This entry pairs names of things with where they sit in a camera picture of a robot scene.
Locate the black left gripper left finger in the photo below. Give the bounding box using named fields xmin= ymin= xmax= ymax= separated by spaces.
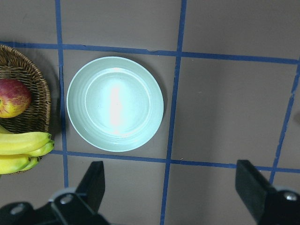
xmin=52 ymin=160 xmax=111 ymax=225

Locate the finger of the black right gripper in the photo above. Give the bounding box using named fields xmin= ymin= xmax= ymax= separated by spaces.
xmin=293 ymin=112 xmax=300 ymax=123

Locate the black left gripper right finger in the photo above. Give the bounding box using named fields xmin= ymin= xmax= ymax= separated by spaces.
xmin=235 ymin=160 xmax=300 ymax=225

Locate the light green plate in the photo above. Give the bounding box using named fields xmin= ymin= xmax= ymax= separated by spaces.
xmin=67 ymin=56 xmax=164 ymax=152

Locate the yellow banana bunch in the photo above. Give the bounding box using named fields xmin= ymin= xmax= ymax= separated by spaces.
xmin=0 ymin=126 xmax=54 ymax=175

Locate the red yellow apple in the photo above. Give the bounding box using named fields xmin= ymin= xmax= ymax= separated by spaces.
xmin=0 ymin=78 xmax=31 ymax=118

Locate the brown wicker basket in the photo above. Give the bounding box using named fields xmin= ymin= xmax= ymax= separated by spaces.
xmin=0 ymin=44 xmax=52 ymax=174

